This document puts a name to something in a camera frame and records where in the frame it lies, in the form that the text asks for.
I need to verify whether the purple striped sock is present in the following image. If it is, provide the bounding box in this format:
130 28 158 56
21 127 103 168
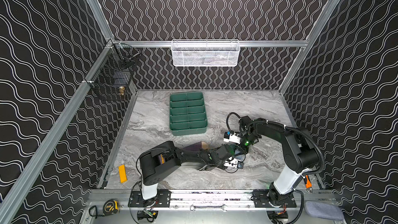
182 142 209 152

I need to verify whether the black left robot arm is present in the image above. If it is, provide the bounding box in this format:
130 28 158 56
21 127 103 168
136 141 242 201

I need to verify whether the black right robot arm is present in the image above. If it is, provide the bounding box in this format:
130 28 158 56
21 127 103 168
239 116 325 207

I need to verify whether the green divided plastic tray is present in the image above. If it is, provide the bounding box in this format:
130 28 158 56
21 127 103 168
169 91 208 136

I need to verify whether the yellow block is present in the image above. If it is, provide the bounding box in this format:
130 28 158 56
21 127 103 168
118 164 127 184

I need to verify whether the grey cloth pad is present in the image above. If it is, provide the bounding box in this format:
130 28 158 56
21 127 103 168
304 201 344 222

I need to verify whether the yellow tape measure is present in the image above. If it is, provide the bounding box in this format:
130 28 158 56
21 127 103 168
103 199 119 216

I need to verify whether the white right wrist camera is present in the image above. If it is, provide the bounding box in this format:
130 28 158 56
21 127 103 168
223 132 241 144

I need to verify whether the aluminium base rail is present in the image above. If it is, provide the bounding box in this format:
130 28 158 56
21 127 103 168
127 189 336 211

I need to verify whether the orange handled tool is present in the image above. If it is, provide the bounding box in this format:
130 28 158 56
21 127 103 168
304 175 313 192

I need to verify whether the white mesh wall basket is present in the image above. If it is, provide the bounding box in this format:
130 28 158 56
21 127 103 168
171 39 240 67

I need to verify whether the black wire wall basket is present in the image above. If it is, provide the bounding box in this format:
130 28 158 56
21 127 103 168
89 43 143 102

